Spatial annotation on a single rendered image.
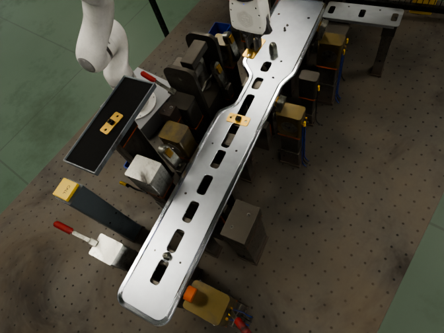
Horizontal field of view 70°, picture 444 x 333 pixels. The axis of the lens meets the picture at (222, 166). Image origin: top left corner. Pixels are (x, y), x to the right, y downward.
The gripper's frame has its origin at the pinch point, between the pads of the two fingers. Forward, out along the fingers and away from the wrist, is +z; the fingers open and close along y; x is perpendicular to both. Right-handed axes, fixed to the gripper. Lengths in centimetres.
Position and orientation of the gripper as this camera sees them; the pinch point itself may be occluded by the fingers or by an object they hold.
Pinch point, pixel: (253, 41)
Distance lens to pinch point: 99.6
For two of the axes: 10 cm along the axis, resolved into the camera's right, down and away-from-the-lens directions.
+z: 1.8, 4.8, 8.6
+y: 8.4, 3.7, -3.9
